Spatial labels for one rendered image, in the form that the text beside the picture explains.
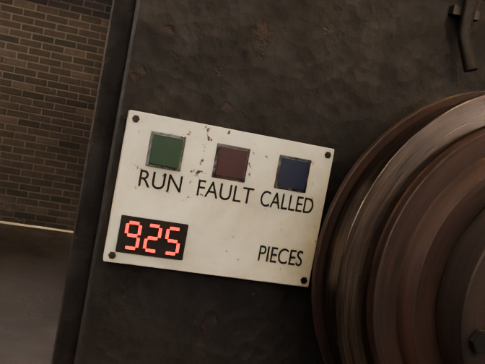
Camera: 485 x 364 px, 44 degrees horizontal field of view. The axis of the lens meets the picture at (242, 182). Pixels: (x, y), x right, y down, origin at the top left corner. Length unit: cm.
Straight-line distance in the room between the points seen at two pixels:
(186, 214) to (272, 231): 11
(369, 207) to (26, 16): 629
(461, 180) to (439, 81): 23
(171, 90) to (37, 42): 604
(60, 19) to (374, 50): 607
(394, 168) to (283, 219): 17
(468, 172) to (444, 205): 5
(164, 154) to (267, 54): 18
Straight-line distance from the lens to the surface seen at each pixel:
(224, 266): 74
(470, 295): 62
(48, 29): 676
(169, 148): 70
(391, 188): 65
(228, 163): 72
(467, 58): 85
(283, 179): 74
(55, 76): 670
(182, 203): 72
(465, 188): 66
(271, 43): 76
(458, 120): 69
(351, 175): 70
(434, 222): 65
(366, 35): 81
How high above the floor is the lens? 122
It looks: 3 degrees down
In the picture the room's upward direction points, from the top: 10 degrees clockwise
